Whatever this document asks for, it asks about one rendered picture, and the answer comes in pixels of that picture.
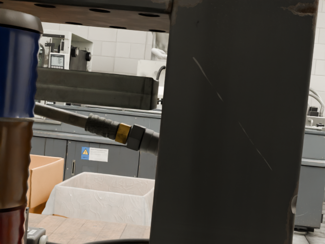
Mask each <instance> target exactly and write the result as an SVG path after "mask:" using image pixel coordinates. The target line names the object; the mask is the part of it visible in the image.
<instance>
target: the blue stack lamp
mask: <svg viewBox="0 0 325 244"><path fill-rule="evenodd" d="M40 38H41V35H40V34H38V33H34V32H31V31H26V30H19V29H13V28H8V27H1V26H0V117H7V118H33V117H35V116H34V108H35V105H36V101H35V95H36V92H37V87H36V81H37V78H38V72H37V68H38V65H39V58H38V55H39V52H40V43H39V41H40Z"/></svg>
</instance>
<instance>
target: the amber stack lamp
mask: <svg viewBox="0 0 325 244"><path fill-rule="evenodd" d="M33 124H34V120H32V119H27V118H7V117H0V209H5V208H12V207H17V206H20V205H23V204H25V203H27V202H28V197H27V192H28V189H29V184H28V179H29V176H30V170H29V166H30V163H31V158H30V152H31V149H32V144H31V139H32V136H33V129H32V126H33Z"/></svg>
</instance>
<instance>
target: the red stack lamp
mask: <svg viewBox="0 0 325 244"><path fill-rule="evenodd" d="M27 205H28V203H25V204H23V205H20V206H17V207H12V208H5V209H0V244H24V238H23V236H24V233H25V225H24V224H25V221H26V218H27V217H26V211H25V210H26V207H27Z"/></svg>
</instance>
